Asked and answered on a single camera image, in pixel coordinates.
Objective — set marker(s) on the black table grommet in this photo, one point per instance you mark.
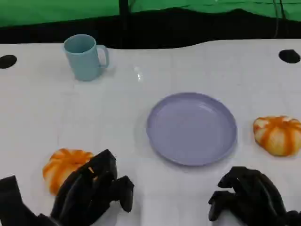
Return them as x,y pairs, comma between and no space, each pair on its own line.
289,56
7,61

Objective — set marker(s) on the green cloth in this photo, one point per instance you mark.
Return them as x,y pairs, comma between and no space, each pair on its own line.
58,9

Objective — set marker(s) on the lilac plate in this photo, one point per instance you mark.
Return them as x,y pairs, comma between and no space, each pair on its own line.
191,129

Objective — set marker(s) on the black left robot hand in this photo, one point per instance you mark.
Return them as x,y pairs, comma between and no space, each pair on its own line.
89,188

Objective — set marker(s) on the orange white toy bread roll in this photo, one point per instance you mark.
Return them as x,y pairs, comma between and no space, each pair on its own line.
275,136
61,164

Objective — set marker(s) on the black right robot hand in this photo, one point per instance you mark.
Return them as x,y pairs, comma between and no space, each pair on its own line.
256,197

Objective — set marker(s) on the black cloth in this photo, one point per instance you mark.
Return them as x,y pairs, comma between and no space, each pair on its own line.
164,28

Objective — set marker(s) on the black pole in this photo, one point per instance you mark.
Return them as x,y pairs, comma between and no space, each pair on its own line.
123,11

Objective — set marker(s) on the pale green mug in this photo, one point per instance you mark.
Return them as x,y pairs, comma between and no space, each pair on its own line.
82,61

